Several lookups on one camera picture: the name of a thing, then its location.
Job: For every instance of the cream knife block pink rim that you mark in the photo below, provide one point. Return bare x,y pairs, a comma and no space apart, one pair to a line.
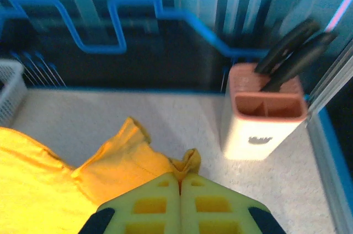
256,137

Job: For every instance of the aluminium side rail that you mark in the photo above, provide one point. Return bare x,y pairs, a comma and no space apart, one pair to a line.
333,162

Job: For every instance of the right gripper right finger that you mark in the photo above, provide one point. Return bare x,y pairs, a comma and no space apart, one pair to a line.
220,206

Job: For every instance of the yellow t-shirt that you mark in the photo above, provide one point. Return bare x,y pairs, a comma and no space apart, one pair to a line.
41,176

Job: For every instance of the aluminium frame post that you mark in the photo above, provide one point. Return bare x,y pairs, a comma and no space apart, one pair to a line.
335,79

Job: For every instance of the white plastic mesh basket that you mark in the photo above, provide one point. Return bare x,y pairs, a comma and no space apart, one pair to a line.
9,93

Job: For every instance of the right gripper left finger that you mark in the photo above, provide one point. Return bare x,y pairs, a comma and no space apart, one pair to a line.
143,206

